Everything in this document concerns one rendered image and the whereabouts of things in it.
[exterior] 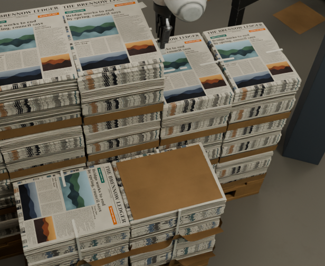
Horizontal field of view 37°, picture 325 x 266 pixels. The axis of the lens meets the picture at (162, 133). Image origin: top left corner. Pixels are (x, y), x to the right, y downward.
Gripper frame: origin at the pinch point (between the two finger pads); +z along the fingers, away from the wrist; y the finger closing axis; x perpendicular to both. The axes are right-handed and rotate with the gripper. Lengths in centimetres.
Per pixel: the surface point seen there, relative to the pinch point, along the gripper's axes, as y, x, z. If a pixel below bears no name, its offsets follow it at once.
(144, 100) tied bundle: 19.9, -11.9, 5.2
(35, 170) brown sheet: 19, -53, 33
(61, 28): -5.0, -34.4, -10.8
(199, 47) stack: -9.8, 20.2, 12.8
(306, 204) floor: 31, 75, 96
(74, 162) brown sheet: 19, -38, 34
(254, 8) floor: -127, 117, 95
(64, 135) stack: 18.7, -40.7, 16.8
